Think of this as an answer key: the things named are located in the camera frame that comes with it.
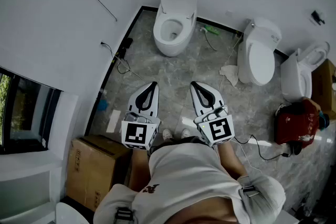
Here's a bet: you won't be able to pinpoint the black floor cable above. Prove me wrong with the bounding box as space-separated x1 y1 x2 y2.
233 135 289 161

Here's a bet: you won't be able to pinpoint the brown cardboard box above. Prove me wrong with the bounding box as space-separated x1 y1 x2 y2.
311 59 336 120
65 135 132 212

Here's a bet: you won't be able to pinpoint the person's black trousers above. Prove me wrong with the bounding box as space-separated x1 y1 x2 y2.
150 135 211 152

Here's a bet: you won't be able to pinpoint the white round basin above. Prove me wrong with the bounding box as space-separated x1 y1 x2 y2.
55 201 92 224

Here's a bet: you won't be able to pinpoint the white crumpled cloth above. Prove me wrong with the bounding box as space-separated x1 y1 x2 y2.
219 65 240 87

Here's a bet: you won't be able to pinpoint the blue rag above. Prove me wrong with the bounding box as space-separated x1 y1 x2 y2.
97 99 109 113

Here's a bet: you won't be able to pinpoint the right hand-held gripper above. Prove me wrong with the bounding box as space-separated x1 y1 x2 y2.
190 81 235 147

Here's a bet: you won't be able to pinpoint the small black wall hook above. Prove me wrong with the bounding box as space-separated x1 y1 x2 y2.
311 9 326 26

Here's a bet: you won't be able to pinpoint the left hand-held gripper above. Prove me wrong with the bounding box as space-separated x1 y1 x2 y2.
121 81 161 151

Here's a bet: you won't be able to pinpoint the white toilet bowl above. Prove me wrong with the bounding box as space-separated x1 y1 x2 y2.
153 6 197 58

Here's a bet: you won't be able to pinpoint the black power adapter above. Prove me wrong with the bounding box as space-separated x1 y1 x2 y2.
119 38 134 59

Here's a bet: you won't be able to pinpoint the dark framed window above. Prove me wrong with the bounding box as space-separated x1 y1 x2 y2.
0 67 63 155

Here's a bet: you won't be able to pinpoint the person's light grey shirt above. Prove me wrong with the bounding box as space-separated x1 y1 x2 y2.
93 142 287 224

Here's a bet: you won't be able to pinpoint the black wall plug cable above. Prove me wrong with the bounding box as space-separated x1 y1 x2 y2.
100 40 132 74

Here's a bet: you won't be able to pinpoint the person's right forearm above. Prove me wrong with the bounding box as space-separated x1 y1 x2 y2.
215 142 249 181

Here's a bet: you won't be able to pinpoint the white floor cable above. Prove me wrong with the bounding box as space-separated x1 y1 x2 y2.
219 33 244 92

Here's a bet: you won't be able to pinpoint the white toilet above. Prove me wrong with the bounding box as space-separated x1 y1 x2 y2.
237 17 282 87
280 41 331 103

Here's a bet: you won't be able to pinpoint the person's left forearm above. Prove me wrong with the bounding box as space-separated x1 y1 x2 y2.
129 148 152 194

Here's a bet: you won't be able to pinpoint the green bottle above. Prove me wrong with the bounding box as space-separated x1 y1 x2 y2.
204 24 220 36

